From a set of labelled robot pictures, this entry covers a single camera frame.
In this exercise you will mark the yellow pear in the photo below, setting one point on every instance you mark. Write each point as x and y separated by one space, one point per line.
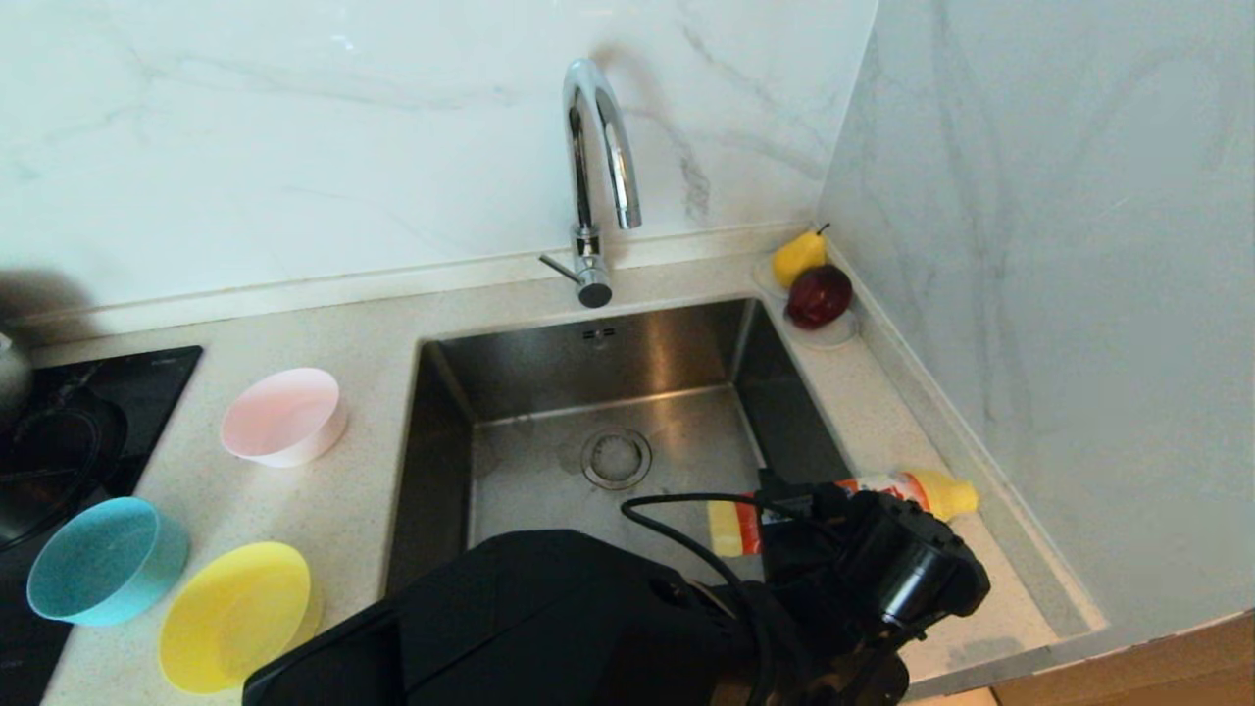
796 258

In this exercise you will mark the dark red apple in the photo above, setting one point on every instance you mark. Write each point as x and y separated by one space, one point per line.
819 296

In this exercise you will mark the chrome gooseneck faucet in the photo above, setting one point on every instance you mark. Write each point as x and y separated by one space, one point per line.
585 196

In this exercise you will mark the blue plastic bowl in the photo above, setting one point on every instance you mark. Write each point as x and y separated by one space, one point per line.
98 559

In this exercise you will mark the left wrist camera unit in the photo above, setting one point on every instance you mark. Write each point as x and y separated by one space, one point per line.
922 579

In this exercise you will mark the pink plastic bowl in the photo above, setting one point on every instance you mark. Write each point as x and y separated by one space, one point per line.
282 417

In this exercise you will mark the orange dish soap bottle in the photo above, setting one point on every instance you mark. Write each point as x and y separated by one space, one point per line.
735 529

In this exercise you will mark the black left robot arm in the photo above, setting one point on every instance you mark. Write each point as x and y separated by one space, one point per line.
549 618

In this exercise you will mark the yellow plastic bowl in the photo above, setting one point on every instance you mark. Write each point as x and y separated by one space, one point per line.
233 618

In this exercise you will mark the stainless steel sink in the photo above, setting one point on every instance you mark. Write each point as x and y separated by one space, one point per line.
529 461

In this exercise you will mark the metal kettle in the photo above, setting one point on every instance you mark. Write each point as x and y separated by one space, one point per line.
12 382

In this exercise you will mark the black round pan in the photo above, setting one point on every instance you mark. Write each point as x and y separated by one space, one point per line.
59 461

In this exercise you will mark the small white saucer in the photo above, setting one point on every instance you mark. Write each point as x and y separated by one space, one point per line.
838 338

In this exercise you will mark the black glass cooktop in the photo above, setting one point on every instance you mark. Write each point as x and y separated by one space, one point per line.
157 382

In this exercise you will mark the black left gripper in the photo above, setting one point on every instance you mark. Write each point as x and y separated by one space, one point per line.
814 598

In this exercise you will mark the round metal sink drain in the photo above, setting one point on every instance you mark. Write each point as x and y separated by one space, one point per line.
616 459

